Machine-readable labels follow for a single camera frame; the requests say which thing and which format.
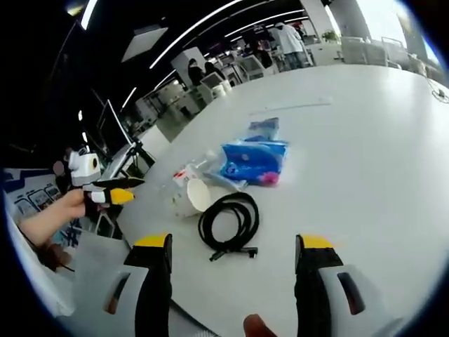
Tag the person's left hand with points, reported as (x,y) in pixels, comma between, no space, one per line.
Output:
(70,207)

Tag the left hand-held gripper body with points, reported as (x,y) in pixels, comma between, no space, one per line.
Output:
(83,168)

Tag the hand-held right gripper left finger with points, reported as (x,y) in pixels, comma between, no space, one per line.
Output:
(147,281)

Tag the white chair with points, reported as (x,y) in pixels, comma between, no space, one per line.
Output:
(393,52)
(354,49)

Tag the red and white packet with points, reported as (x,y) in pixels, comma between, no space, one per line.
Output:
(183,176)

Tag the small blue packet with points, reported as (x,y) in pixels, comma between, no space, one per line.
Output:
(264,127)

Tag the white table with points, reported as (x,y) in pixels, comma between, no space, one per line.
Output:
(333,193)

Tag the blue tissue pack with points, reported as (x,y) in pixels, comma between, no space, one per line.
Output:
(254,163)

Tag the green potted plant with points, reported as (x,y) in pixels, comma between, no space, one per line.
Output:
(330,36)

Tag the person's right hand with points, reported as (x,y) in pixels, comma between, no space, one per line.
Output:
(257,327)

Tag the white kiosk machine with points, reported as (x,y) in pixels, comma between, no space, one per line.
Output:
(215,86)
(252,68)

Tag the white paper cup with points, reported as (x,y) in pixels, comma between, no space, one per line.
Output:
(200,201)

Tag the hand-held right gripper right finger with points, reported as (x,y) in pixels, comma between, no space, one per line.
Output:
(315,281)

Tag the clear plastic bag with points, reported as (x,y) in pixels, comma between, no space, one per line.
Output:
(210,172)

